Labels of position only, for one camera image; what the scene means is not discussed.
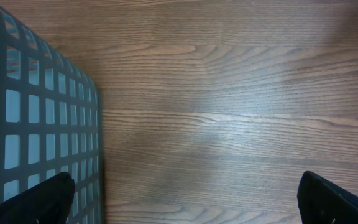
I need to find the grey plastic mesh basket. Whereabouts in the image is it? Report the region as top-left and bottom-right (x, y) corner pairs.
(0, 5), (105, 223)

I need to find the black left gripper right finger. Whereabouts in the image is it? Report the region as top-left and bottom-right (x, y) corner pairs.
(297, 171), (358, 224)

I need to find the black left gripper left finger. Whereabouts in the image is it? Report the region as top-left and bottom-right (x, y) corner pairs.
(0, 172), (75, 224)

